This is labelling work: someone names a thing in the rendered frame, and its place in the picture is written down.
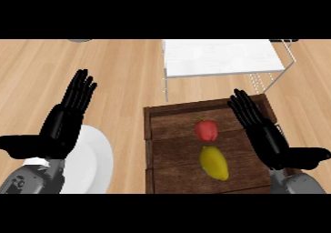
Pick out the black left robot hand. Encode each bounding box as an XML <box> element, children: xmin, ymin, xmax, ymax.
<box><xmin>0</xmin><ymin>68</ymin><xmax>98</xmax><ymax>161</ymax></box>

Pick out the red bell pepper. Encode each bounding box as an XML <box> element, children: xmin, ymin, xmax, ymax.
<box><xmin>194</xmin><ymin>116</ymin><xmax>220</xmax><ymax>143</ymax></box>

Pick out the white plate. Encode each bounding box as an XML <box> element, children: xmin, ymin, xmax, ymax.
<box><xmin>58</xmin><ymin>124</ymin><xmax>114</xmax><ymax>195</ymax></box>

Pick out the white wire tiered shelf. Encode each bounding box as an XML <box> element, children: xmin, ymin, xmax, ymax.
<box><xmin>160</xmin><ymin>39</ymin><xmax>297</xmax><ymax>103</ymax></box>

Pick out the yellow mango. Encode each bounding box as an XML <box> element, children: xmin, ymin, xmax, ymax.
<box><xmin>198</xmin><ymin>145</ymin><xmax>230</xmax><ymax>182</ymax></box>

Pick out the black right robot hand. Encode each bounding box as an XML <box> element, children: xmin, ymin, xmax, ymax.
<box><xmin>226</xmin><ymin>88</ymin><xmax>331</xmax><ymax>171</ymax></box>

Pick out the dark wooden tray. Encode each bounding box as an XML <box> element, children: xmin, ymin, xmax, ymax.
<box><xmin>143</xmin><ymin>93</ymin><xmax>304</xmax><ymax>195</ymax></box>

